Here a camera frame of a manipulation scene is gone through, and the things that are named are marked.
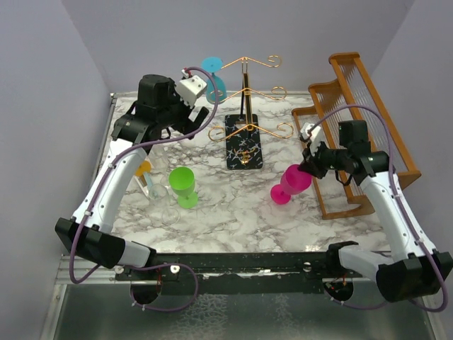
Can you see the green wine glass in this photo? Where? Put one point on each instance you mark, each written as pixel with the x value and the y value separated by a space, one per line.
pixel 182 182

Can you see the aluminium extrusion rail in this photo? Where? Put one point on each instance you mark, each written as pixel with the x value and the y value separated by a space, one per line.
pixel 81 267

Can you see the clear wine glass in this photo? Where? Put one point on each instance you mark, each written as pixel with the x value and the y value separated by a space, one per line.
pixel 160 204

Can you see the blue wine glass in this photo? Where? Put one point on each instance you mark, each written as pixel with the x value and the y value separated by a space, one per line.
pixel 213 65

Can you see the orange wine glass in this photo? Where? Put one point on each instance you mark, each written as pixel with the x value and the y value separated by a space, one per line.
pixel 144 167

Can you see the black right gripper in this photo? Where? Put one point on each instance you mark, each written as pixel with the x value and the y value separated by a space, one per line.
pixel 311 163

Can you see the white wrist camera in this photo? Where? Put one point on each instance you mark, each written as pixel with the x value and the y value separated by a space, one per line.
pixel 190 88
pixel 310 132

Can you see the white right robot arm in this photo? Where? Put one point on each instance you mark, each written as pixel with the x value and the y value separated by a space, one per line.
pixel 415 268

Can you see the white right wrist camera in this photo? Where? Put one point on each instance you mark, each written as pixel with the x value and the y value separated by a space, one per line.
pixel 310 132

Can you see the pink wine glass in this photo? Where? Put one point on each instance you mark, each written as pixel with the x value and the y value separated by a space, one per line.
pixel 292 183

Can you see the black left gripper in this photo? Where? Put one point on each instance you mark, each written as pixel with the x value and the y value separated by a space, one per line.
pixel 173 96

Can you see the wooden tiered shelf rack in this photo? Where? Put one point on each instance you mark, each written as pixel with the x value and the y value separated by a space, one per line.
pixel 359 118

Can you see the small blue white card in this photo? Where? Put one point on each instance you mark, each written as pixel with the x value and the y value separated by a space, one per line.
pixel 145 182

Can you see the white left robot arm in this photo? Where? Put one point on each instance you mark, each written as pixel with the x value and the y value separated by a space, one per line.
pixel 88 232

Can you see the gold wine glass rack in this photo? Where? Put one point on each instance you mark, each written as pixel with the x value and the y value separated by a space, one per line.
pixel 241 132

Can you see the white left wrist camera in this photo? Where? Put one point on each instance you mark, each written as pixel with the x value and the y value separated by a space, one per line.
pixel 190 88

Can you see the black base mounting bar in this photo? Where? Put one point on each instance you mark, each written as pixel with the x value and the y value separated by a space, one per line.
pixel 239 273

